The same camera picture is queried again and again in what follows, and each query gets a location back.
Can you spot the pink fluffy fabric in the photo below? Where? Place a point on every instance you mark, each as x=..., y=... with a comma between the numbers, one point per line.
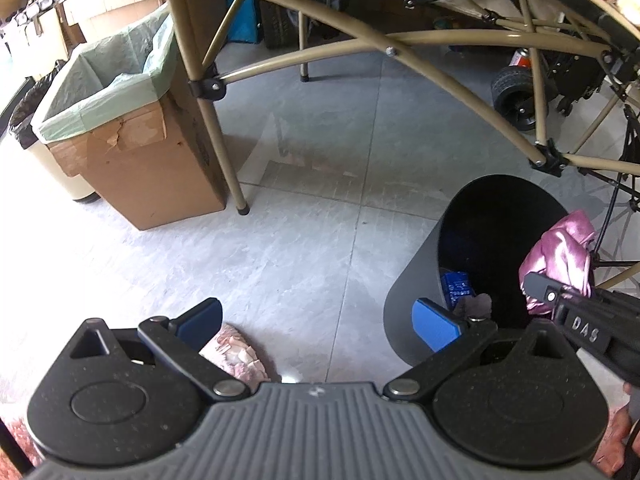
x=235, y=355

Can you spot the cardboard box bin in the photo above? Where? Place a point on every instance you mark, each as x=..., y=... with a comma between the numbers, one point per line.
x=150, y=175

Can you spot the olive folding table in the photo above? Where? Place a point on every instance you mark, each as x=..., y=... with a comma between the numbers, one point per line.
x=228, y=160

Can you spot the small purple cloth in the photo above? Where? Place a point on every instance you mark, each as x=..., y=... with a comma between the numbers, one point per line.
x=472, y=306

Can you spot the black trash bin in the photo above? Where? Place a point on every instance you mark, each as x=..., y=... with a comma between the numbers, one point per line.
x=410, y=300

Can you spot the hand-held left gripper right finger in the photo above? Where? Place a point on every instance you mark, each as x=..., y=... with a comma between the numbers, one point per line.
x=435, y=325

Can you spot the pink satin cloth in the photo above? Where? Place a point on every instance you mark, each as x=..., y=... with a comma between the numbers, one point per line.
x=562, y=250

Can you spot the green plastic liner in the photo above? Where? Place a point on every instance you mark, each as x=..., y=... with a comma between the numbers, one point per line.
x=100, y=85

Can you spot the person's right hand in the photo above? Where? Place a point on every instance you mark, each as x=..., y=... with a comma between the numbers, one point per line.
x=617, y=435

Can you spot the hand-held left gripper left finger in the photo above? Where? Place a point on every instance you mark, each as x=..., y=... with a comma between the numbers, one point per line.
x=200, y=325

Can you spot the cream bin with black liner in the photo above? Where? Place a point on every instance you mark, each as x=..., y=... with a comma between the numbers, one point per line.
x=55, y=165

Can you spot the blue tissue box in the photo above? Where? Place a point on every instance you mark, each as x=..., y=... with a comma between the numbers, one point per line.
x=457, y=287

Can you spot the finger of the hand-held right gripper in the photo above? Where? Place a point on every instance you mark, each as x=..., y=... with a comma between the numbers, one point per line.
x=545, y=292

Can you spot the red metal can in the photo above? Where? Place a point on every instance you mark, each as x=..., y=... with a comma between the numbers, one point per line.
x=521, y=58

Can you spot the blue bag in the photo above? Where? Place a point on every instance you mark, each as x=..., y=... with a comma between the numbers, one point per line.
x=245, y=15

